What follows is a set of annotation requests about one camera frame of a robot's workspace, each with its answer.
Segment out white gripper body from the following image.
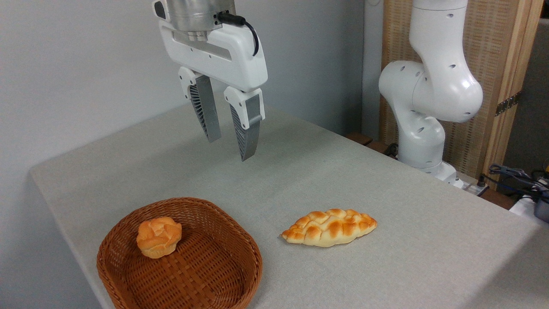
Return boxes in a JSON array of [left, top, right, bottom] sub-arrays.
[[152, 0, 268, 93]]

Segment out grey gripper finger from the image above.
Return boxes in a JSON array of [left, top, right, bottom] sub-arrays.
[[223, 86, 265, 162], [178, 66, 222, 143]]

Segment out long braided bread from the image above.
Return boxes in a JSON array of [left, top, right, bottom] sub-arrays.
[[281, 208, 378, 248]]

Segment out round bread roll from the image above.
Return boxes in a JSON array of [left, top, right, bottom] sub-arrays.
[[136, 216, 183, 259]]

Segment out brown wicker basket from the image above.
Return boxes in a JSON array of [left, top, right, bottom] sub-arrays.
[[96, 197, 264, 309]]

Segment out silver metal wrist flange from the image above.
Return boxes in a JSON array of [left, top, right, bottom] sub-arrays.
[[165, 0, 237, 33]]

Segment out grey tablecloth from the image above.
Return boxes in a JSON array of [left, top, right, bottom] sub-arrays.
[[29, 101, 549, 309]]

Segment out black plug connector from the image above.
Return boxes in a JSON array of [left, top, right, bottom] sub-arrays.
[[475, 173, 490, 197]]

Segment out dark metal screen hinge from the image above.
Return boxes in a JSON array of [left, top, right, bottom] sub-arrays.
[[495, 91, 522, 117]]

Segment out white box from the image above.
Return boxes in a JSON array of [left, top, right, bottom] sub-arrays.
[[510, 195, 549, 224]]

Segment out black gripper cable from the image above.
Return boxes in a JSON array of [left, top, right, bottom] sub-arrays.
[[218, 12, 260, 57]]

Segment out blue and black cable bundle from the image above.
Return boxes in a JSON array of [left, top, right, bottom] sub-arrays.
[[488, 163, 549, 203]]

